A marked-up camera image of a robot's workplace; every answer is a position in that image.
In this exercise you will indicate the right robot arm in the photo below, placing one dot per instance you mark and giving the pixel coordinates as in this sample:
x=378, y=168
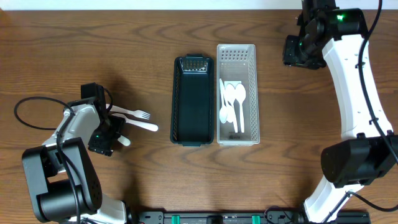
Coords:
x=338, y=39

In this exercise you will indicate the clear plastic basket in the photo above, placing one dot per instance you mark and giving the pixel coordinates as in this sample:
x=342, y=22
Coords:
x=237, y=62

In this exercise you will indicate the white label in basket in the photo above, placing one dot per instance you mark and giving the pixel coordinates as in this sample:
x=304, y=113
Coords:
x=233, y=83

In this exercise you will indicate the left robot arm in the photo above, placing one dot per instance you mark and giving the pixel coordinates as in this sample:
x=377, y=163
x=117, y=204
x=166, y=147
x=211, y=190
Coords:
x=62, y=182

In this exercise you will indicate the white plastic spoon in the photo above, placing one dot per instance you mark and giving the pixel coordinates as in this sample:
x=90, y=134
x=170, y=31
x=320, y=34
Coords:
x=223, y=110
x=231, y=117
x=230, y=96
x=240, y=97

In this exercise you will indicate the white plastic fork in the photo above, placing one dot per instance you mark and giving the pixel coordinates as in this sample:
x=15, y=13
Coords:
x=141, y=124
x=124, y=140
x=137, y=113

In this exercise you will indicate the black plastic basket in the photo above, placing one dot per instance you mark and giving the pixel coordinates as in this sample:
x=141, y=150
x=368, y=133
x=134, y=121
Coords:
x=192, y=118

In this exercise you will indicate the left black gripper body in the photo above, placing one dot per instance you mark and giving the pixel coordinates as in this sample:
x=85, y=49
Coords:
x=112, y=126

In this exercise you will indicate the black mounting rail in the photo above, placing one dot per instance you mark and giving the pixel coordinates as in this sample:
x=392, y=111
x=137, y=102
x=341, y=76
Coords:
x=271, y=216

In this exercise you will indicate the white plastic fork top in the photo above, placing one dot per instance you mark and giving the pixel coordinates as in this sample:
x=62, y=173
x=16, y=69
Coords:
x=137, y=113

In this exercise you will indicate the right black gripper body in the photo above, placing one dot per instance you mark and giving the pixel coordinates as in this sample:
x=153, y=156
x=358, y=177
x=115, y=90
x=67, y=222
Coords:
x=292, y=50

